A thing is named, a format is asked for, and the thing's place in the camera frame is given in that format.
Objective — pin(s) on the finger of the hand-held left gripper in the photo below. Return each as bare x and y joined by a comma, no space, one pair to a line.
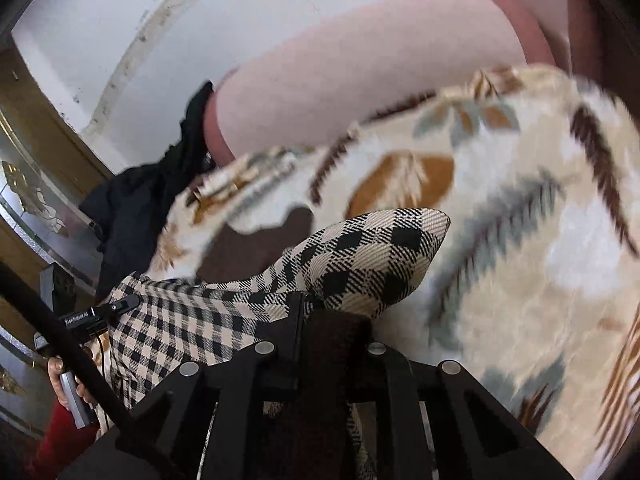
122,305

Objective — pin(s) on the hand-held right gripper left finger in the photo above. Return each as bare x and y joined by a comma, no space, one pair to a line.
292,345

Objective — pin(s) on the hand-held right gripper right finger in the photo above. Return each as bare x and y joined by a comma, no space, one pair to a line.
400,377

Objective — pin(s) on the beige black plaid garment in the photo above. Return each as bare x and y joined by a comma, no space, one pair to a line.
370,260

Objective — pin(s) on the person's left forearm red sleeve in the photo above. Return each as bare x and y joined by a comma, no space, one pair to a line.
60,442

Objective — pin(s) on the black clothes pile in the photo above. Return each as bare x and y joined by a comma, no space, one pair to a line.
135,200

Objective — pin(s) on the person's left hand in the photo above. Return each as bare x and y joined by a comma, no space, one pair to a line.
54,380

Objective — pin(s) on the wooden glass door cabinet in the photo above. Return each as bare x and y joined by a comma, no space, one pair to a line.
30,160

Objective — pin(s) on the leaf print fleece blanket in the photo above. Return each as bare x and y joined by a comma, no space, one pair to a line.
525,260

